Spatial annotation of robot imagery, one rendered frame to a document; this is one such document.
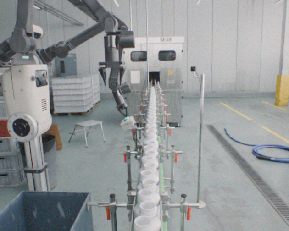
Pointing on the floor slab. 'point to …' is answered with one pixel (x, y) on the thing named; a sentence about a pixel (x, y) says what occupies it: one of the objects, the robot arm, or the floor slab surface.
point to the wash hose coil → (271, 147)
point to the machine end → (156, 73)
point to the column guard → (282, 90)
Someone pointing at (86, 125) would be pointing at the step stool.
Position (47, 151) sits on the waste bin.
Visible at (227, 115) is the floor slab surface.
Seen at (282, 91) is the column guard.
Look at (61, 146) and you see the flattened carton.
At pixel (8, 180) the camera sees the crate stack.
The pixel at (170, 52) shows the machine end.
